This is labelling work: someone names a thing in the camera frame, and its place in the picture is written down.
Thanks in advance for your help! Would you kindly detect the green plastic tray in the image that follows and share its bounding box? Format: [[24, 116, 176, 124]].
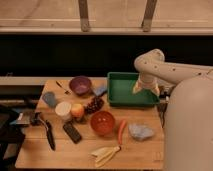
[[107, 72, 160, 107]]

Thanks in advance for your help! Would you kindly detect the dark spoon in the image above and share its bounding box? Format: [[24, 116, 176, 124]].
[[55, 81, 70, 94]]

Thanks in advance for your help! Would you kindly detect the yellow banana peel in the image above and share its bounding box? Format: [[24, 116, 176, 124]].
[[91, 146, 121, 168]]

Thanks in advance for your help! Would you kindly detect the blue grey cup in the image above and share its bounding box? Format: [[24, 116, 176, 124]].
[[42, 92, 57, 108]]

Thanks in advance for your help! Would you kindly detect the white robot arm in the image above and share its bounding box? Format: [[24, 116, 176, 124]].
[[133, 49, 213, 171]]

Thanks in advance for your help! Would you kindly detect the white cup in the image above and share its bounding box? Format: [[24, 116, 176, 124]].
[[55, 101, 71, 121]]

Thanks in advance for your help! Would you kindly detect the crumpled blue cloth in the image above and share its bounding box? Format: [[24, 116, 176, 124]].
[[128, 123, 154, 141]]

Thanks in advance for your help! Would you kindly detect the black handled knife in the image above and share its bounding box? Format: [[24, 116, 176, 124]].
[[39, 117, 56, 151]]

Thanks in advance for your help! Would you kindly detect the dark object at table edge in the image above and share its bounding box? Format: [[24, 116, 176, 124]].
[[11, 112, 39, 127]]

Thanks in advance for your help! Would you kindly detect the black rectangular remote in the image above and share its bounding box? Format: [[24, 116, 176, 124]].
[[63, 123, 82, 144]]

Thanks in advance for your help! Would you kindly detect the bunch of dark grapes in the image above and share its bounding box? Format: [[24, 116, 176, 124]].
[[85, 96, 104, 114]]

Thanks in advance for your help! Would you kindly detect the blue sponge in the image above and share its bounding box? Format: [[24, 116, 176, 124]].
[[93, 85, 107, 96]]

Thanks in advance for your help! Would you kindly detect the red bowl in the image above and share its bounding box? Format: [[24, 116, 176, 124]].
[[90, 111, 115, 136]]

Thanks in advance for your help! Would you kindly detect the purple bowl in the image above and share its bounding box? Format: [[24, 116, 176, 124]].
[[69, 76, 92, 96]]

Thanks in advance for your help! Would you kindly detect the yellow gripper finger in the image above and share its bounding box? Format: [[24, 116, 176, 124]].
[[154, 87, 160, 96], [132, 83, 141, 94]]

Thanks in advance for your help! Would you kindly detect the red yellow apple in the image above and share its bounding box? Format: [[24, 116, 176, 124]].
[[71, 103, 84, 118]]

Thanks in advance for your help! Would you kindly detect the orange carrot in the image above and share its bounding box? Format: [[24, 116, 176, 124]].
[[117, 120, 127, 145]]

